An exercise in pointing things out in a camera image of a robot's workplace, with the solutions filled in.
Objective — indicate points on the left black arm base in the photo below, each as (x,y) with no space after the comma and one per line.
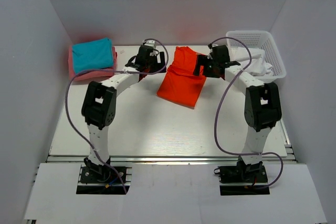
(102,180)

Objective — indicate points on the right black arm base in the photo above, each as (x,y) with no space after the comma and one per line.
(242,179)

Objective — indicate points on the folded teal t-shirt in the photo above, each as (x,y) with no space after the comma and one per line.
(96,54)

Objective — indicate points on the crumpled white t-shirt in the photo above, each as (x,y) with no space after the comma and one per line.
(258,66)

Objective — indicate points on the orange polo shirt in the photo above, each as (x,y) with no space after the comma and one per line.
(179,85)

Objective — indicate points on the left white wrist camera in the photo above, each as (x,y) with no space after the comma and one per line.
(150,43)

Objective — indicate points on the folded pink t-shirt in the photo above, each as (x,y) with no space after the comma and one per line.
(90,75)

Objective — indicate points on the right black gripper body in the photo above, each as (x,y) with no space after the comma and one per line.
(211,62)

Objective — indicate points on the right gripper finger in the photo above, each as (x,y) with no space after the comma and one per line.
(200,62)
(210,71)

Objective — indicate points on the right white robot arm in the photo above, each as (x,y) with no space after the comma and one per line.
(262,108)

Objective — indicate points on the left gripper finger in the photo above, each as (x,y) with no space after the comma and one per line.
(153,68)
(161,62)

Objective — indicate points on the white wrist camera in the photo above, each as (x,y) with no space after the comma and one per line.
(150,43)
(211,46)

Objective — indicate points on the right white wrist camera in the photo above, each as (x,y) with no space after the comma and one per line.
(211,46)

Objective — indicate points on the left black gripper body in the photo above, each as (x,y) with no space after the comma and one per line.
(154,60)

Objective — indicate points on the white plastic basket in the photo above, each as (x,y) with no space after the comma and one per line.
(262,40)

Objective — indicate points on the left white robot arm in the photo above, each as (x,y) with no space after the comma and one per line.
(99,106)

